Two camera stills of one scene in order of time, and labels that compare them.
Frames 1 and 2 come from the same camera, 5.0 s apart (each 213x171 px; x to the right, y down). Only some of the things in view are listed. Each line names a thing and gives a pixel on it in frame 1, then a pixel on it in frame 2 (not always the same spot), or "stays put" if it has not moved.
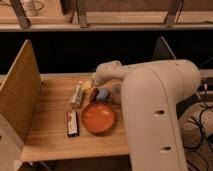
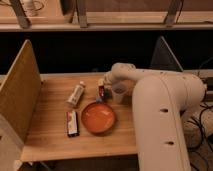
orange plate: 98,118 stays put
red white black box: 72,124 stays put
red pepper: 95,92 to 101,90
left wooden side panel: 20,107 stays put
